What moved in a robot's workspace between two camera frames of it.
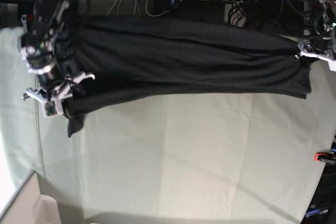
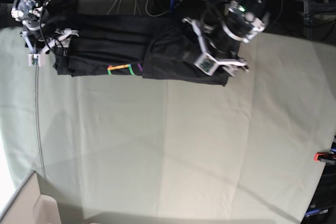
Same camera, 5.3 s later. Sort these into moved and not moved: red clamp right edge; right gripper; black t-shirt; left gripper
Moved: black t-shirt; left gripper; right gripper
Not moved: red clamp right edge
